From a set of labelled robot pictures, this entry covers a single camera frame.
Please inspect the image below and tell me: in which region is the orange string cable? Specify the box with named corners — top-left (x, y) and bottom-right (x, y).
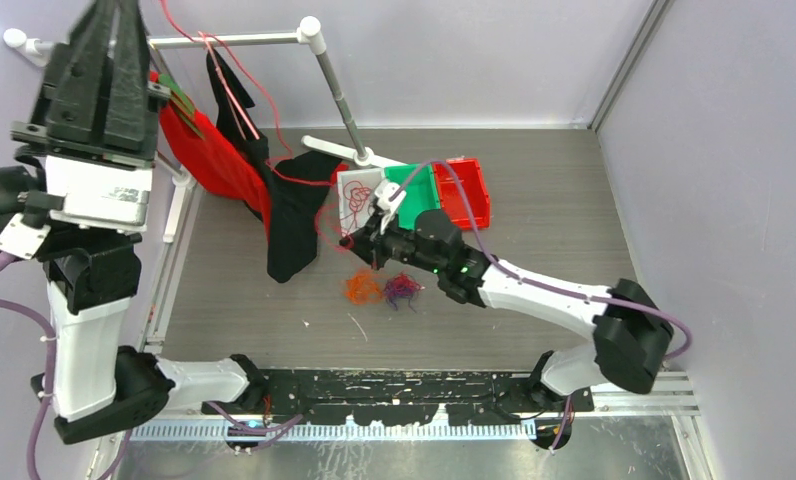
top-left (343, 268), bottom-right (386, 307)

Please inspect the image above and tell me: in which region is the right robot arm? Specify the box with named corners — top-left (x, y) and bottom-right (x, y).
top-left (340, 210), bottom-right (674, 411)

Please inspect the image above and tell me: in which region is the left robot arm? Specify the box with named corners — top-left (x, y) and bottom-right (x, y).
top-left (0, 1), bottom-right (267, 444)

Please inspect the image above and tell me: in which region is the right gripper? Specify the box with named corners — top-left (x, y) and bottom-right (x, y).
top-left (342, 207), bottom-right (445, 275)

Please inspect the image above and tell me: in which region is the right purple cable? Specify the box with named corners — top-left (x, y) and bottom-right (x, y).
top-left (391, 158), bottom-right (693, 453)

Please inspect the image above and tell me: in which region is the pink hanger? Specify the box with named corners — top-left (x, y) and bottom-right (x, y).
top-left (198, 31), bottom-right (260, 140)

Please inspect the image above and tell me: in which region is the red string cable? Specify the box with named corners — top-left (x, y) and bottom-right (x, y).
top-left (159, 0), bottom-right (375, 250)

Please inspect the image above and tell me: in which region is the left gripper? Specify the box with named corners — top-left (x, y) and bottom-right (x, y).
top-left (8, 0), bottom-right (169, 210)

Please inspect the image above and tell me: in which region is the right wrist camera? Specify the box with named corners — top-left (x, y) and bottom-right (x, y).
top-left (371, 179), bottom-right (406, 234)

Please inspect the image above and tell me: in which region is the aluminium rail frame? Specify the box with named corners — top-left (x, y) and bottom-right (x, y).
top-left (131, 370), bottom-right (700, 449)

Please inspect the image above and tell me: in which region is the metal clothes rack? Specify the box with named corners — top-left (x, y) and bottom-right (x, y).
top-left (3, 15), bottom-right (406, 245)

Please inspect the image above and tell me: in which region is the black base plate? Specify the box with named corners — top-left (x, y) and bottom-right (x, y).
top-left (220, 369), bottom-right (563, 427)

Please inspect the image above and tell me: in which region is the white plastic bin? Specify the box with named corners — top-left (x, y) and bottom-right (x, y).
top-left (336, 168), bottom-right (384, 236)

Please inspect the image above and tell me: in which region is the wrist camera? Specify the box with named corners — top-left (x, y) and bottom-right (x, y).
top-left (371, 179), bottom-right (406, 234)
top-left (0, 155), bottom-right (153, 260)

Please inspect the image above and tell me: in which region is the purple string cable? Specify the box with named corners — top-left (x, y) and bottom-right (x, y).
top-left (383, 272), bottom-right (426, 314)

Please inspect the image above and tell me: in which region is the red cloth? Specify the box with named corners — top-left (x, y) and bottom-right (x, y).
top-left (150, 71), bottom-right (271, 231)

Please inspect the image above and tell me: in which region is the green plastic bin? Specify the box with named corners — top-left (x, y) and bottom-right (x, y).
top-left (384, 165), bottom-right (441, 230)

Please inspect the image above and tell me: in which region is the black cloth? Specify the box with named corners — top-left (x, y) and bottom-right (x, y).
top-left (205, 51), bottom-right (343, 283)

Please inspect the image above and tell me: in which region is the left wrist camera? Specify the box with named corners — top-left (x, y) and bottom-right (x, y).
top-left (0, 155), bottom-right (153, 260)

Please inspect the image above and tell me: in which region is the red plastic bin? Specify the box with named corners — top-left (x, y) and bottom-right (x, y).
top-left (432, 157), bottom-right (492, 233)

